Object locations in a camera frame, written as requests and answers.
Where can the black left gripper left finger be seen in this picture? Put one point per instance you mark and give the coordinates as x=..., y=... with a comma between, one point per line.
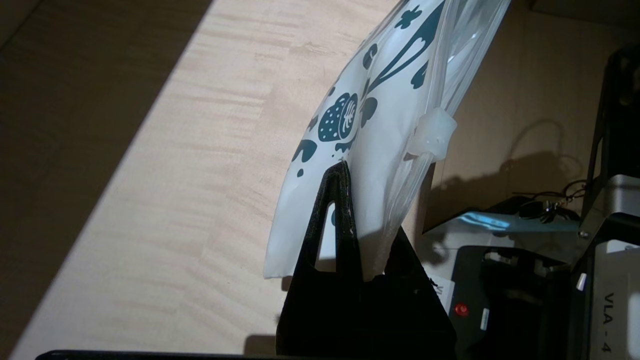
x=320, y=310

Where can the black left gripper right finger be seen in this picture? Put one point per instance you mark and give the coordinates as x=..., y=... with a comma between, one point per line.
x=410, y=320

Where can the white floral zip pouch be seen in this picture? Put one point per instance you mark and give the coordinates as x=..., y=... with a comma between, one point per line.
x=390, y=130

